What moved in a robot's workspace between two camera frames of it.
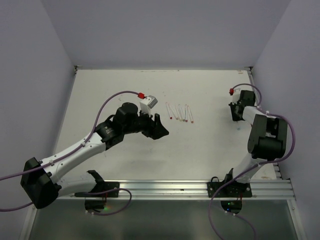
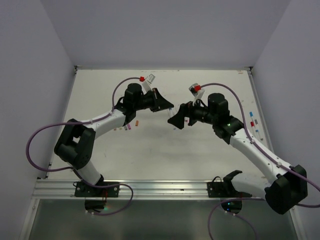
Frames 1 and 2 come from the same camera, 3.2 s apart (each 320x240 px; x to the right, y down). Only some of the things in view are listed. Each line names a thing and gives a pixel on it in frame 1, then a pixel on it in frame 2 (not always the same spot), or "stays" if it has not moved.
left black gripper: (155, 129) to (158, 102)
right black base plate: (234, 189) stays
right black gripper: (235, 117) to (186, 109)
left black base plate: (104, 186) stays
